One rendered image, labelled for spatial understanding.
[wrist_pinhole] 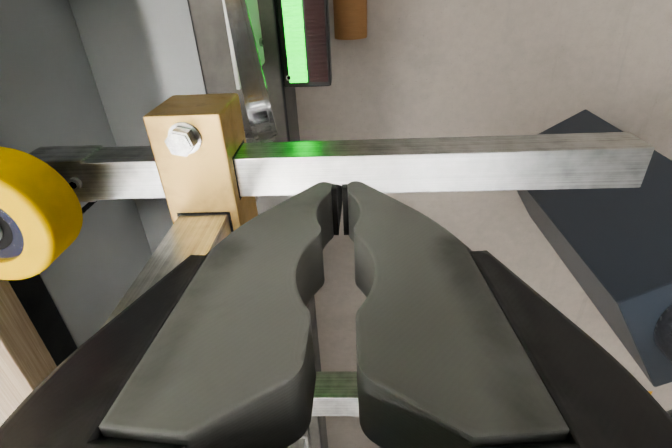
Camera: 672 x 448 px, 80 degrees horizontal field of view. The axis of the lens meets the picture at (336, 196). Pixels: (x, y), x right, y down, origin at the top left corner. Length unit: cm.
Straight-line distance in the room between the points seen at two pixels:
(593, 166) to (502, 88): 90
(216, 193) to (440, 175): 15
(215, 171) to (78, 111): 29
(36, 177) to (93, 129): 27
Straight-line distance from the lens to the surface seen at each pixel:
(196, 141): 27
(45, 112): 50
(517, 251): 148
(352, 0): 102
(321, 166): 28
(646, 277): 84
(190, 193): 30
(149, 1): 52
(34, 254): 31
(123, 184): 33
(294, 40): 40
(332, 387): 44
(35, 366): 43
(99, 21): 55
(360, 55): 112
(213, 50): 42
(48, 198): 29
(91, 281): 56
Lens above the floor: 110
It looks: 61 degrees down
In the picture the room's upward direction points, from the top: 176 degrees counter-clockwise
